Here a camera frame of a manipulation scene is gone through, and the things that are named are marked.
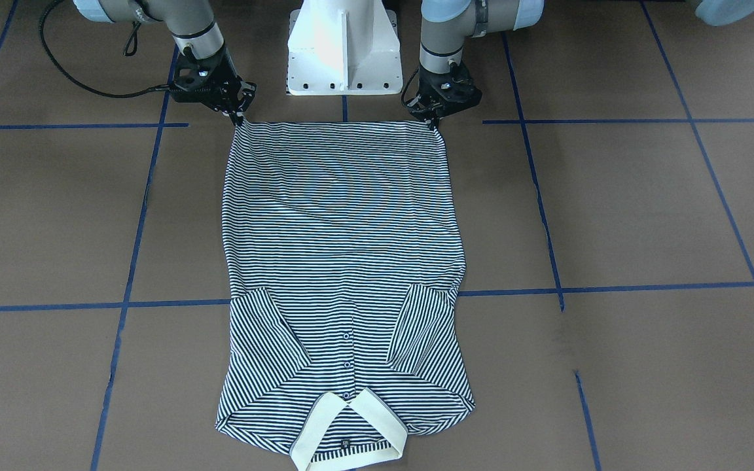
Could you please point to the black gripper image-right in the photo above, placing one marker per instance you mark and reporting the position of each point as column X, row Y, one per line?
column 463, row 84

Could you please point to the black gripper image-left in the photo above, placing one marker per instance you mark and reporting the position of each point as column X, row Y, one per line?
column 226, row 73

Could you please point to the navy white striped polo shirt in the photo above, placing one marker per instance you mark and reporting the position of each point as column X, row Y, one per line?
column 344, row 263

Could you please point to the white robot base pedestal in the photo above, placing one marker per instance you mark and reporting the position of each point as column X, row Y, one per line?
column 349, row 48

